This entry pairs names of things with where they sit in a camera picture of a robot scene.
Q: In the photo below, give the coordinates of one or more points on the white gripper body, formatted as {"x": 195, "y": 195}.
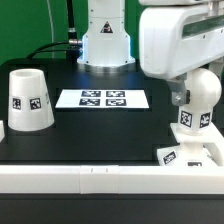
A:
{"x": 176, "y": 39}

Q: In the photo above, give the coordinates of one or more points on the white lamp shade cone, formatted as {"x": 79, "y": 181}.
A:
{"x": 29, "y": 106}

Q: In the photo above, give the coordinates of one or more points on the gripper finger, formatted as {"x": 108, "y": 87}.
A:
{"x": 217, "y": 67}
{"x": 179, "y": 93}

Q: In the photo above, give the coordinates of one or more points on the white lamp bulb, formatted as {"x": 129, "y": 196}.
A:
{"x": 205, "y": 91}

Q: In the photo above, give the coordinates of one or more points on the white front wall bar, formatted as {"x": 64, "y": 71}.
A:
{"x": 110, "y": 179}

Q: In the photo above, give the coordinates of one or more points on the white marker sheet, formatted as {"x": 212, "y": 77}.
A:
{"x": 86, "y": 98}

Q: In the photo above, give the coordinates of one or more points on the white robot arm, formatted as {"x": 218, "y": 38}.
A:
{"x": 106, "y": 45}

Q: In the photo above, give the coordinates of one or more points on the white lamp base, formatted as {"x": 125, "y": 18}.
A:
{"x": 201, "y": 149}

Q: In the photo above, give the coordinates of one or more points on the white left wall block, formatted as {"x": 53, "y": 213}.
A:
{"x": 2, "y": 132}

